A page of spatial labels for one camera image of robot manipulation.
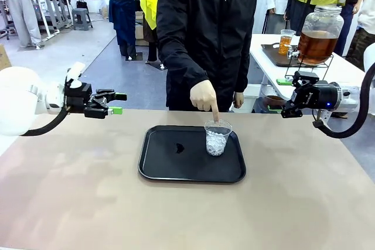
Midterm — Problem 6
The plastic cup with orange drink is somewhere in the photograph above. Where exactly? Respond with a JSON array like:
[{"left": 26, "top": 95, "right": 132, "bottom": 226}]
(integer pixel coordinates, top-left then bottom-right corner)
[{"left": 279, "top": 29, "right": 296, "bottom": 56}]

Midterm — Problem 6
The bystander in grey trousers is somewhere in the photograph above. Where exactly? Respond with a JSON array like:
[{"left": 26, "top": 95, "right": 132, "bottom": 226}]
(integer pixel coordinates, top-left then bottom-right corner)
[{"left": 0, "top": 0, "right": 43, "bottom": 49}]

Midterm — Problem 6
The clear plastic cup with ice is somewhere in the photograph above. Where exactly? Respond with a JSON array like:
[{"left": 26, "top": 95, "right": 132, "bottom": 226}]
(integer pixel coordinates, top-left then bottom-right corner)
[{"left": 204, "top": 118, "right": 233, "bottom": 157}]

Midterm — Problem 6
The person's right hand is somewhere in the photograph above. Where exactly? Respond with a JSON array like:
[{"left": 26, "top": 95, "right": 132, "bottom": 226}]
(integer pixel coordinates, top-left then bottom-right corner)
[{"left": 189, "top": 80, "right": 221, "bottom": 124}]

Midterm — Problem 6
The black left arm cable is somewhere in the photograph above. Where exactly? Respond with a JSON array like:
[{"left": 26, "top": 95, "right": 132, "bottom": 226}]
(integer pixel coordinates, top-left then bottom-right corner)
[{"left": 19, "top": 106, "right": 71, "bottom": 137}]

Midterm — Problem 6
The person's left forearm black sleeve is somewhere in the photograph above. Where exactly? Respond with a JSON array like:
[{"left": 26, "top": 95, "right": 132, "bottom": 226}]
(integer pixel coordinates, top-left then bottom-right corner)
[{"left": 233, "top": 53, "right": 253, "bottom": 94}]

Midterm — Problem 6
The black serving tray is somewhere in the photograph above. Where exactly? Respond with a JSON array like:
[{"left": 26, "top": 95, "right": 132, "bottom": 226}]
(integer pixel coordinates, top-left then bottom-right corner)
[{"left": 137, "top": 125, "right": 247, "bottom": 183}]

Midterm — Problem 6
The white side table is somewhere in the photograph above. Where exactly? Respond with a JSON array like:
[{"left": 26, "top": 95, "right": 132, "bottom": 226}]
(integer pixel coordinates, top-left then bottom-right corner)
[{"left": 249, "top": 33, "right": 370, "bottom": 101}]

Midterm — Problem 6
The mannequin with yellow cloth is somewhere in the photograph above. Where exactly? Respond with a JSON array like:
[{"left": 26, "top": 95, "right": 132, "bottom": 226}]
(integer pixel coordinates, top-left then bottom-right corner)
[{"left": 137, "top": 0, "right": 162, "bottom": 64}]

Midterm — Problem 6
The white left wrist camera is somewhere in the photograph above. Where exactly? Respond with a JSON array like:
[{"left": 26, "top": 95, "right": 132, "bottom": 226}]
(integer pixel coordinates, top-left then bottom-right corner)
[{"left": 64, "top": 61, "right": 86, "bottom": 89}]

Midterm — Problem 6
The person's left hand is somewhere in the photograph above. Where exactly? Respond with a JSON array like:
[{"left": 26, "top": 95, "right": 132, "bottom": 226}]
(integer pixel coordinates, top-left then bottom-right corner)
[{"left": 233, "top": 91, "right": 245, "bottom": 109}]

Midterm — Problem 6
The cardboard box stack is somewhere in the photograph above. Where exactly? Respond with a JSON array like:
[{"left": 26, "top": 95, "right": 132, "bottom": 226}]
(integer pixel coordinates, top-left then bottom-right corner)
[{"left": 134, "top": 11, "right": 150, "bottom": 46}]

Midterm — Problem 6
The bystander in camouflage trousers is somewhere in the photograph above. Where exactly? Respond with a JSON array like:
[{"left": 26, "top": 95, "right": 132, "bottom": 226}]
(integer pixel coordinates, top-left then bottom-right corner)
[{"left": 345, "top": 0, "right": 375, "bottom": 64}]

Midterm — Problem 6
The mannequin in dark blue clothes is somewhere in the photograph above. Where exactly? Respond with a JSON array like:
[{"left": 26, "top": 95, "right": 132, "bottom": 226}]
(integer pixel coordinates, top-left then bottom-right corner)
[{"left": 102, "top": 0, "right": 138, "bottom": 61}]

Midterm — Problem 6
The black wire jar stand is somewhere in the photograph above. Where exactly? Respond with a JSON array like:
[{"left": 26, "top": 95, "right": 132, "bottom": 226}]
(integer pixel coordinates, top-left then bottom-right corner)
[{"left": 285, "top": 53, "right": 335, "bottom": 87}]

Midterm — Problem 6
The white plastic box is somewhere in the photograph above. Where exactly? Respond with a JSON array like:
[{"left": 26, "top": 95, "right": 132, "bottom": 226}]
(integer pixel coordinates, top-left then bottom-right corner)
[{"left": 242, "top": 84, "right": 264, "bottom": 113}]

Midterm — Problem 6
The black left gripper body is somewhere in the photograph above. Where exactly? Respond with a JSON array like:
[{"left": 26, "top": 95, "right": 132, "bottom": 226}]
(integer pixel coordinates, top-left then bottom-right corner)
[{"left": 63, "top": 82, "right": 95, "bottom": 114}]

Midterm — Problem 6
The brown serving tray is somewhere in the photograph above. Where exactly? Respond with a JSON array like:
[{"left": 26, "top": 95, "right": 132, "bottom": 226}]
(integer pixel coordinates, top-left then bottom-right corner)
[{"left": 260, "top": 43, "right": 305, "bottom": 68}]

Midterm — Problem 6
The person's right forearm black sleeve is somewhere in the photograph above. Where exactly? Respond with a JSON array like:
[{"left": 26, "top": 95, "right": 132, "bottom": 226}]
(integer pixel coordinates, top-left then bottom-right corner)
[{"left": 158, "top": 53, "right": 210, "bottom": 94}]

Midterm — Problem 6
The person's torso black jacket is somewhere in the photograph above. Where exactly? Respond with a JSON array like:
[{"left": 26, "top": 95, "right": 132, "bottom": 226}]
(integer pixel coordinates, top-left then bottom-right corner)
[{"left": 156, "top": 0, "right": 258, "bottom": 113}]

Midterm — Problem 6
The glass drink dispenser jar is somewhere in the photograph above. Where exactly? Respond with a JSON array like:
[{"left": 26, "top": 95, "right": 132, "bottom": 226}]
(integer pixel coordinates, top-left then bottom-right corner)
[{"left": 287, "top": 5, "right": 345, "bottom": 66}]

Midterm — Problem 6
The flat brown cardboard piece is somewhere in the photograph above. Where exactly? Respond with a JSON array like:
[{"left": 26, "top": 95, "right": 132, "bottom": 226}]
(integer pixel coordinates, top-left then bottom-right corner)
[{"left": 0, "top": 44, "right": 12, "bottom": 71}]

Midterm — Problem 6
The grey plastic stool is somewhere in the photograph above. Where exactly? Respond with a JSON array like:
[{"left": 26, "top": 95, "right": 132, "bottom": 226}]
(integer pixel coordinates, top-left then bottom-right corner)
[{"left": 71, "top": 8, "right": 94, "bottom": 31}]

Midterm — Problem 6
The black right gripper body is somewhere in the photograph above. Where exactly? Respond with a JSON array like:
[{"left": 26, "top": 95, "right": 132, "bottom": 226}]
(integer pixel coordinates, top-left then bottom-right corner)
[{"left": 292, "top": 81, "right": 342, "bottom": 111}]

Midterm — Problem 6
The white frame desk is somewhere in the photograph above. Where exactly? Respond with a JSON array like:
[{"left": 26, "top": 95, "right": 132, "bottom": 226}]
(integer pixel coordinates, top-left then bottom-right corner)
[{"left": 29, "top": 0, "right": 74, "bottom": 40}]

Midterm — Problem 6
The clear bucket with brown liquid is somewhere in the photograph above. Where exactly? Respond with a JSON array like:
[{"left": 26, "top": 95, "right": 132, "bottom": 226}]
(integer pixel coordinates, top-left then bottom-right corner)
[{"left": 260, "top": 85, "right": 289, "bottom": 108}]

